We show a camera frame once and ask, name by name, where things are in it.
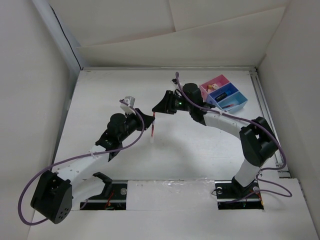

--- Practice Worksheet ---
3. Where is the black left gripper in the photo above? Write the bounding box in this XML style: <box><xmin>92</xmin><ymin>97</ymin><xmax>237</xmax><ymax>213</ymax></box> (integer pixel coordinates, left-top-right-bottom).
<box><xmin>118</xmin><ymin>108</ymin><xmax>154</xmax><ymax>142</ymax></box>

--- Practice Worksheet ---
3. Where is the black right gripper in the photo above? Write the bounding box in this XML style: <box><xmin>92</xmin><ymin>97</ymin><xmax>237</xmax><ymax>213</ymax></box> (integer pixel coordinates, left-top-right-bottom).
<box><xmin>151</xmin><ymin>90</ymin><xmax>193</xmax><ymax>115</ymax></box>

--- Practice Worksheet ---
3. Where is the red gel pen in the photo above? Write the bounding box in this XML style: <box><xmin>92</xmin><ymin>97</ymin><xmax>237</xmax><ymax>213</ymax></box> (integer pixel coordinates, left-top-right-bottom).
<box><xmin>150</xmin><ymin>112</ymin><xmax>156</xmax><ymax>143</ymax></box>

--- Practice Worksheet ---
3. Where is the white eraser with label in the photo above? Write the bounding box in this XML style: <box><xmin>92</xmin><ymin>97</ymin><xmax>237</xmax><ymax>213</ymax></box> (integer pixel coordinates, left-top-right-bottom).
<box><xmin>212</xmin><ymin>83</ymin><xmax>220</xmax><ymax>90</ymax></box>

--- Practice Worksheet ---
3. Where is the purple cap black highlighter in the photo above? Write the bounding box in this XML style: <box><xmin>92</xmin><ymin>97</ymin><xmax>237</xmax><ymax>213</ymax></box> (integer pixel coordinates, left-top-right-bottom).
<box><xmin>215</xmin><ymin>92</ymin><xmax>228</xmax><ymax>102</ymax></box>

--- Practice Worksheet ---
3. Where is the orange gel pen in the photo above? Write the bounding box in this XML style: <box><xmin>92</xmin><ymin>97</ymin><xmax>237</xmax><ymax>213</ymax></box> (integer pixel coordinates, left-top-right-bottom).
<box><xmin>222</xmin><ymin>103</ymin><xmax>237</xmax><ymax>111</ymax></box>

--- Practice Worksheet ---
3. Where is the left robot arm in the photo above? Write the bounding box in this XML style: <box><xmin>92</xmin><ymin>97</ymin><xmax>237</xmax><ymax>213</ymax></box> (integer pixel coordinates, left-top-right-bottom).
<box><xmin>30</xmin><ymin>108</ymin><xmax>155</xmax><ymax>224</ymax></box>

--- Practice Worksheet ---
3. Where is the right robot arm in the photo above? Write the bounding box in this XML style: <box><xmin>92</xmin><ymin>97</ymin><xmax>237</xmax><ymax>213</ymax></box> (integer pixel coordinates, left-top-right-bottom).
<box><xmin>152</xmin><ymin>83</ymin><xmax>278</xmax><ymax>197</ymax></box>

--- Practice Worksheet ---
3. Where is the pink storage bin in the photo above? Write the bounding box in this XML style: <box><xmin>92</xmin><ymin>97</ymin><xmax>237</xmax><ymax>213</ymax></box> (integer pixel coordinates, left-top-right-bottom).
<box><xmin>199</xmin><ymin>74</ymin><xmax>230</xmax><ymax>100</ymax></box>

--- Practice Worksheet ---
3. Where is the dark blue storage bin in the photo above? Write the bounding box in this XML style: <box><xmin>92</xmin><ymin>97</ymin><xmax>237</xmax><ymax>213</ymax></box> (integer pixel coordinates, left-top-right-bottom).
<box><xmin>206</xmin><ymin>83</ymin><xmax>239</xmax><ymax>109</ymax></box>

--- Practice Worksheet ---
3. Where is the light blue storage bin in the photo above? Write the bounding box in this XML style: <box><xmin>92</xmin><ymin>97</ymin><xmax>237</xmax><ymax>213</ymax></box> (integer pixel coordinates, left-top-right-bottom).
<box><xmin>217</xmin><ymin>91</ymin><xmax>248</xmax><ymax>114</ymax></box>

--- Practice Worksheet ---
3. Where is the white foam board front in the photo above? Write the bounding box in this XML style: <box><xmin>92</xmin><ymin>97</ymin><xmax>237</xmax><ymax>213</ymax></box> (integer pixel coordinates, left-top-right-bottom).
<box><xmin>28</xmin><ymin>179</ymin><xmax>318</xmax><ymax>240</ymax></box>

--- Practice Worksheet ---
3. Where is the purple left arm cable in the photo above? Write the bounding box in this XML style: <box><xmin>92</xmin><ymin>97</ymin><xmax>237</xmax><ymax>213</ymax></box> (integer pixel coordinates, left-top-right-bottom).
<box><xmin>17</xmin><ymin>99</ymin><xmax>146</xmax><ymax>226</ymax></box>

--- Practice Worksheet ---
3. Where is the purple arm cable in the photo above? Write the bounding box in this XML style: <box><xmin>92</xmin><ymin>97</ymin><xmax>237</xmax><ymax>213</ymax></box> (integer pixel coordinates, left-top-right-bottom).
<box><xmin>171</xmin><ymin>71</ymin><xmax>293</xmax><ymax>205</ymax></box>
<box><xmin>17</xmin><ymin>99</ymin><xmax>146</xmax><ymax>226</ymax></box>

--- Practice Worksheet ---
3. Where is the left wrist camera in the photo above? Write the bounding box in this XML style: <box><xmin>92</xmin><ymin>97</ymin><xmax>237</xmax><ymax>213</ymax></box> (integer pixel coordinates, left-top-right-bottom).
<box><xmin>120</xmin><ymin>96</ymin><xmax>136</xmax><ymax>114</ymax></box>

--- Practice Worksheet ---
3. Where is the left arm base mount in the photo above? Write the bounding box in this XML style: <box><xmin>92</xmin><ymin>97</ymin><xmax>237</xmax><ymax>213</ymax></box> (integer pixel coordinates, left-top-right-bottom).
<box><xmin>79</xmin><ymin>172</ymin><xmax>128</xmax><ymax>211</ymax></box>

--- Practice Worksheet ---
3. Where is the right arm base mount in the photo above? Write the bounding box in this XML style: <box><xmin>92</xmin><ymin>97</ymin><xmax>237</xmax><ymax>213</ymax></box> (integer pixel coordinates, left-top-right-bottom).
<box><xmin>211</xmin><ymin>180</ymin><xmax>264</xmax><ymax>210</ymax></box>

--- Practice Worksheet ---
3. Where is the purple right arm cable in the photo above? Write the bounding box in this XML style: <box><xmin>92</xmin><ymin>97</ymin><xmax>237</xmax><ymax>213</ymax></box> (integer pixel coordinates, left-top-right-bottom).
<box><xmin>171</xmin><ymin>71</ymin><xmax>293</xmax><ymax>205</ymax></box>

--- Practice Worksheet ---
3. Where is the aluminium rail right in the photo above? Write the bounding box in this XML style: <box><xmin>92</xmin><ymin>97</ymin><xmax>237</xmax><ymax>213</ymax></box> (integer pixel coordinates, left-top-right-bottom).
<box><xmin>249</xmin><ymin>67</ymin><xmax>291</xmax><ymax>179</ymax></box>

